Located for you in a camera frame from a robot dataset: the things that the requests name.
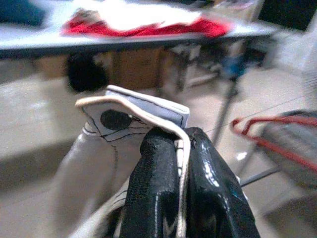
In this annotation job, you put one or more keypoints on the red clothes hanger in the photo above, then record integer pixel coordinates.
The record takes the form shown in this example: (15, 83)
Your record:
(284, 154)

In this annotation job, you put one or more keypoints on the grey folding table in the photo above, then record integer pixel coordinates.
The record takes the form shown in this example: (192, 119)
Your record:
(24, 39)

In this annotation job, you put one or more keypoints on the cream white garment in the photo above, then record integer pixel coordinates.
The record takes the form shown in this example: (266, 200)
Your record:
(138, 15)

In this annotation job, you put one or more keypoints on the white framed dark window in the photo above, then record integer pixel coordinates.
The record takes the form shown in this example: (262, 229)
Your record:
(287, 12)

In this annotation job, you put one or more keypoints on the blue white garment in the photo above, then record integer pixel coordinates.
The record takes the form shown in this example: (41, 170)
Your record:
(19, 12)

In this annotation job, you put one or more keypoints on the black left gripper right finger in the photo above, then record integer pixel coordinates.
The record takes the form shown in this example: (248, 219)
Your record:
(210, 193)

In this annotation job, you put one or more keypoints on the silver white jacket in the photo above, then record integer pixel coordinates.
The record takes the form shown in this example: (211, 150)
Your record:
(89, 158)

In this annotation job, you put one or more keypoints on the black round object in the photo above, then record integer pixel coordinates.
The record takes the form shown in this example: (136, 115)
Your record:
(85, 74)

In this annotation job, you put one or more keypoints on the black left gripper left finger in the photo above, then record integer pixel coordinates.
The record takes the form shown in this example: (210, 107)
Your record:
(153, 178)

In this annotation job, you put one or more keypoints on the red garment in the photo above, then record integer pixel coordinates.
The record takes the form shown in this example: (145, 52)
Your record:
(210, 27)

